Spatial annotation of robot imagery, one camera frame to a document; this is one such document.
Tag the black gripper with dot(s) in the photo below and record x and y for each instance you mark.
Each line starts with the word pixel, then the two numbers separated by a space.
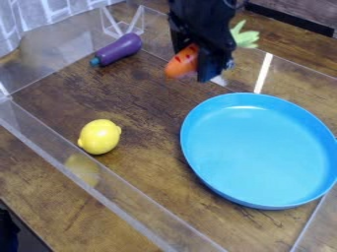
pixel 200 21

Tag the orange toy carrot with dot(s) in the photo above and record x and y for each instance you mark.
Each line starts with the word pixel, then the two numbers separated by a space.
pixel 183 64

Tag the purple toy eggplant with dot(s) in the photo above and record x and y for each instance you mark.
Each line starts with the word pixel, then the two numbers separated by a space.
pixel 125 47

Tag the dark baseboard strip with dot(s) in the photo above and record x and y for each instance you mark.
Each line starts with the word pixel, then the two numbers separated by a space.
pixel 313 15

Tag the yellow toy lemon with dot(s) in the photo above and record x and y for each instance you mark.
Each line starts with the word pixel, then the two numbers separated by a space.
pixel 99 136

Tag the blue plastic plate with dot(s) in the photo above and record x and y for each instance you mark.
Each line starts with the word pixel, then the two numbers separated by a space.
pixel 261 151

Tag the white patterned curtain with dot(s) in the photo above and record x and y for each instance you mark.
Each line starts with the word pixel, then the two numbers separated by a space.
pixel 24 15

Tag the clear acrylic enclosure wall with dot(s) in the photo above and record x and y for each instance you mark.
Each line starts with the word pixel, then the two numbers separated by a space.
pixel 134 200

